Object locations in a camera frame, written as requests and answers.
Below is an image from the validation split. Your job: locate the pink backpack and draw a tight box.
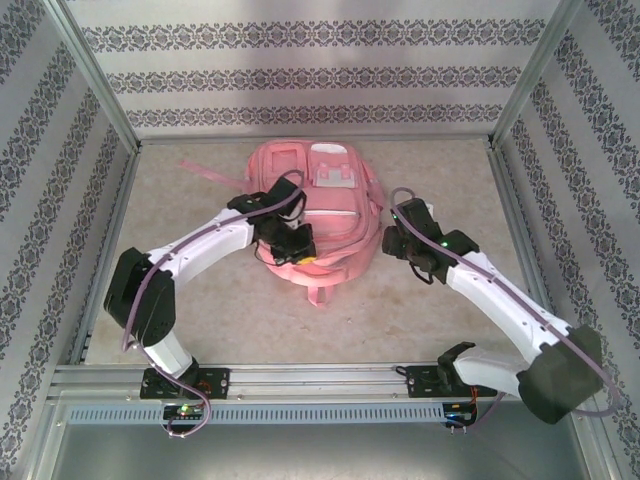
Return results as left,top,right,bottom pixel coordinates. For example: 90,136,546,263
179,139,387,311

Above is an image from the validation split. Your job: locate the grey metal panel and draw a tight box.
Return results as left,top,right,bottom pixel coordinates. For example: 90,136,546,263
37,399,609,480

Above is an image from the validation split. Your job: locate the thin black left gripper cable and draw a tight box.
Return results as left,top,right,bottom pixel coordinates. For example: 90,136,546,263
253,242,279,267

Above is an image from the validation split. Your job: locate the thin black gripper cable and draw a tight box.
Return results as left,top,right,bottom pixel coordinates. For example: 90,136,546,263
253,242,279,267
408,261,437,287

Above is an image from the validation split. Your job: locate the thin black right gripper cable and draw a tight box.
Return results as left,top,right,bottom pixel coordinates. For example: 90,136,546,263
408,261,437,287

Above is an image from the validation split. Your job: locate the aluminium frame rail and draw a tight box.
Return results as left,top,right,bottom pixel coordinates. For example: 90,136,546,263
487,142,571,362
68,144,142,366

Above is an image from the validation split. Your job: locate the aluminium mounting rail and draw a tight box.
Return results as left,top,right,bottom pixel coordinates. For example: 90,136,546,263
47,363,591,401

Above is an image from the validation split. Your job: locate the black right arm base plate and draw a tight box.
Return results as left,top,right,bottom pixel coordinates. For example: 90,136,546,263
406,363,497,400

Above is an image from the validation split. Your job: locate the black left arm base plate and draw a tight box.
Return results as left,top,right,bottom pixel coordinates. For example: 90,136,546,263
141,367,232,401

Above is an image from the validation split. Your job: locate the grey slotted cable duct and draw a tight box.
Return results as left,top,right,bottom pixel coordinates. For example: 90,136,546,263
66,402,447,426

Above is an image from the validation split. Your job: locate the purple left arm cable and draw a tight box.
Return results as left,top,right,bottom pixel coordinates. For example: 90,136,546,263
121,169,307,440

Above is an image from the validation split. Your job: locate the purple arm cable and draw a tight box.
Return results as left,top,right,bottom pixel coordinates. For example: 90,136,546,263
389,187,621,432
121,169,307,440

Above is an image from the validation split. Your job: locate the aluminium frame post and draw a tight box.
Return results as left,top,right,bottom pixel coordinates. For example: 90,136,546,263
491,0,585,150
42,0,142,154

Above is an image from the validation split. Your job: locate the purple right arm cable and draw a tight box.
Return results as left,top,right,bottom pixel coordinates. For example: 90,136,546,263
389,187,621,432

